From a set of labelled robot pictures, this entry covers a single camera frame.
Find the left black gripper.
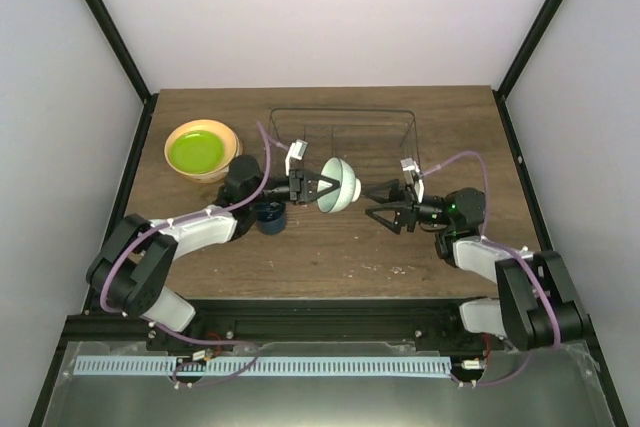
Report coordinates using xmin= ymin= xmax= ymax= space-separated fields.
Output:
xmin=247 ymin=169 xmax=339 ymax=206

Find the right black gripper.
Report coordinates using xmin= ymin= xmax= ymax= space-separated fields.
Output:
xmin=364 ymin=180 xmax=454 ymax=235

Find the pale green bowl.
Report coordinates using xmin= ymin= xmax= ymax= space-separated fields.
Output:
xmin=316 ymin=157 xmax=362 ymax=214

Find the dark blue mug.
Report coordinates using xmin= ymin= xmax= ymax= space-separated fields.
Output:
xmin=254 ymin=202 xmax=287 ymax=236

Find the black wire dish rack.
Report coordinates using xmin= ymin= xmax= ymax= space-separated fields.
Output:
xmin=269 ymin=106 xmax=420 ymax=182

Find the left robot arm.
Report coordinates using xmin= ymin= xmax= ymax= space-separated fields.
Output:
xmin=86 ymin=155 xmax=359 ymax=351

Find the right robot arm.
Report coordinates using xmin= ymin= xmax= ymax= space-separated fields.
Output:
xmin=365 ymin=180 xmax=593 ymax=351

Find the orange bowl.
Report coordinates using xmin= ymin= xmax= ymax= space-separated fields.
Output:
xmin=164 ymin=119 xmax=243 ymax=183

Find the lime green plate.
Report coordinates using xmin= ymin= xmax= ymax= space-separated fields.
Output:
xmin=168 ymin=130 xmax=225 ymax=175

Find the light blue slotted strip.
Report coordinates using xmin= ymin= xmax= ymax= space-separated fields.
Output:
xmin=72 ymin=355 xmax=452 ymax=378

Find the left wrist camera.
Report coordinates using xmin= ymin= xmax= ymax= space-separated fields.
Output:
xmin=284 ymin=139 xmax=308 ymax=175

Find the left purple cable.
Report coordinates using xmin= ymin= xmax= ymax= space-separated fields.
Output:
xmin=99 ymin=121 xmax=292 ymax=391

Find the purple cable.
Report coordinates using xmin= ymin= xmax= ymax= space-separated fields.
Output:
xmin=419 ymin=150 xmax=564 ymax=389
xmin=99 ymin=121 xmax=292 ymax=391

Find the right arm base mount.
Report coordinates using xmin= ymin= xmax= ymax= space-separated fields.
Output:
xmin=413 ymin=304 xmax=501 ymax=355

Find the black aluminium frame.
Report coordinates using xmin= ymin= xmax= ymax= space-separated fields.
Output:
xmin=27 ymin=0 xmax=629 ymax=427

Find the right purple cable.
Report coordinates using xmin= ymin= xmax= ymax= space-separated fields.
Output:
xmin=419 ymin=150 xmax=564 ymax=389

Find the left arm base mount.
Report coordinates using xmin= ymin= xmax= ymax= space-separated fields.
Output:
xmin=146 ymin=326 xmax=232 ymax=353

